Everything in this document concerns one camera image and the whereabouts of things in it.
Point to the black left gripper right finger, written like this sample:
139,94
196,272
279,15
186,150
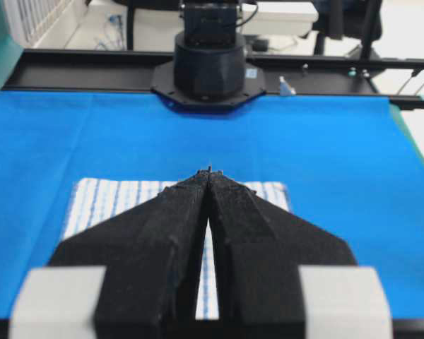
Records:
258,249

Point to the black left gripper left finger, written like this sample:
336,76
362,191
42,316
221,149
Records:
152,255

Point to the white blue striped towel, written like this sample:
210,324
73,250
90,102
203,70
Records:
96,200

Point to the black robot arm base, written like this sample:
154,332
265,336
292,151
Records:
209,67

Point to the blue table cloth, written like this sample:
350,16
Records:
349,164

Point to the black table frame rail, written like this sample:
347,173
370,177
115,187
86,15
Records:
150,72

